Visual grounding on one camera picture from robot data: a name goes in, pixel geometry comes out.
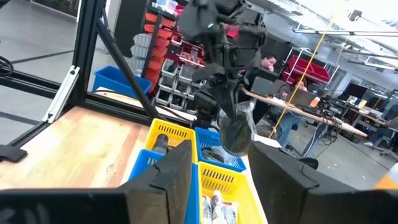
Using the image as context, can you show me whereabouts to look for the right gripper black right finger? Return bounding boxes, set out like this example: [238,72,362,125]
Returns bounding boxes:
[248,141,355,224]

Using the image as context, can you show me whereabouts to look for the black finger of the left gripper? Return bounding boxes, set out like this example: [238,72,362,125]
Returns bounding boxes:
[218,80,241,119]

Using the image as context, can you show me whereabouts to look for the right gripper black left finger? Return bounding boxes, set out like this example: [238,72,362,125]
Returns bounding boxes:
[119,139,193,224]

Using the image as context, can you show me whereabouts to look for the black round sponge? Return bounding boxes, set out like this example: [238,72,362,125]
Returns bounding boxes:
[201,145,239,166]
[216,99,258,157]

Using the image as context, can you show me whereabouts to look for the black travel tube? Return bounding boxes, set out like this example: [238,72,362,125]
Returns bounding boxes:
[152,133,170,156]

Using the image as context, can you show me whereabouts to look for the grey laptop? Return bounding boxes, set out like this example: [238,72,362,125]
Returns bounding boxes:
[285,89,317,108]
[249,76,282,98]

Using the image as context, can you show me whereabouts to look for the blue plastic slotted basket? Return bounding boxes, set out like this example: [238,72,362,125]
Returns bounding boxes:
[194,126,247,173]
[128,148,200,224]

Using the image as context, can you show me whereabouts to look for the yellow plastic slotted basket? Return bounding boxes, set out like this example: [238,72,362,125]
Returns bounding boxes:
[197,161,269,224]
[144,118,198,164]

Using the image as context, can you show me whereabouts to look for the long wooden desk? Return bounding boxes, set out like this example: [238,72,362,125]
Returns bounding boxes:
[241,88,369,138]

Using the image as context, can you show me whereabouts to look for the parts shelf with red bins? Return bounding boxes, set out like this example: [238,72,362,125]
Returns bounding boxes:
[141,0,209,116]

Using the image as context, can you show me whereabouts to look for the rack with red bins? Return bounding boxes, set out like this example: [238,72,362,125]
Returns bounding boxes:
[280,46,333,85]

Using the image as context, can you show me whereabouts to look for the blue storage bin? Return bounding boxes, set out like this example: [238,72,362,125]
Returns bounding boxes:
[92,65,153,100]

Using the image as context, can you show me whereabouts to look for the silver aluminium bar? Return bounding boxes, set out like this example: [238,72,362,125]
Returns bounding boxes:
[42,64,81,124]

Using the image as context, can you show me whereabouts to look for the yellow hanging power cord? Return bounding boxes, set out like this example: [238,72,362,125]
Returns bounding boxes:
[269,30,327,139]

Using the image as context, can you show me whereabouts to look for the black aluminium rig frame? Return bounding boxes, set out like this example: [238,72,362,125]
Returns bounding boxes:
[0,0,200,162]

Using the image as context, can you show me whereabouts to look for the black frame clamp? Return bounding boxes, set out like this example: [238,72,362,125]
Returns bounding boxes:
[0,144,29,163]

